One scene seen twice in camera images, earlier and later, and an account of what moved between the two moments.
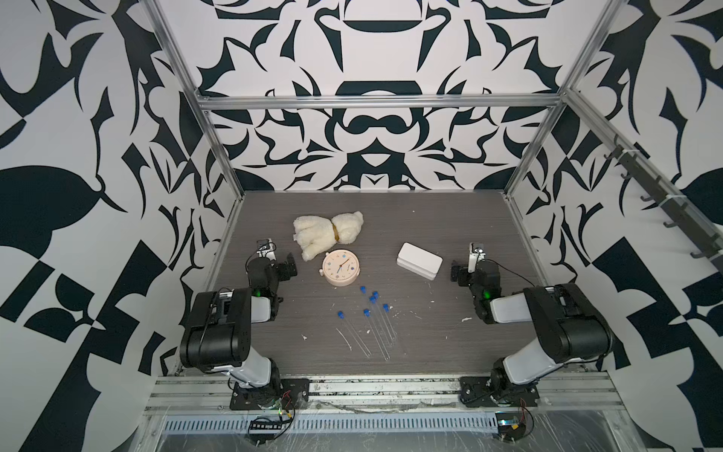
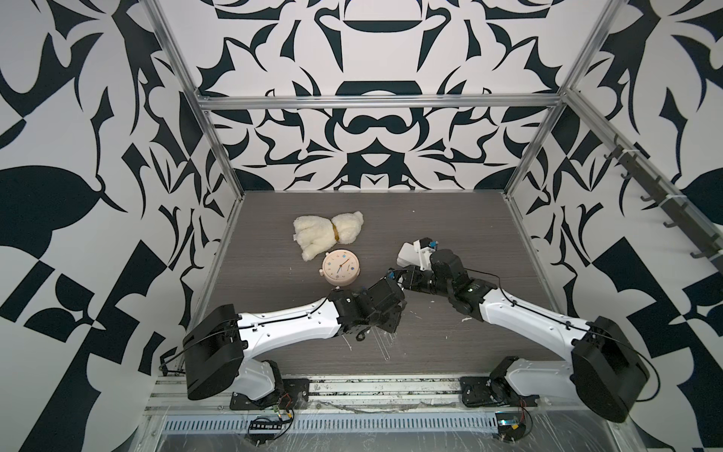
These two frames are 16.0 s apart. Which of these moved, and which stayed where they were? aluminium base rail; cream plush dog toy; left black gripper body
Moved: left black gripper body
Stayed: aluminium base rail; cream plush dog toy
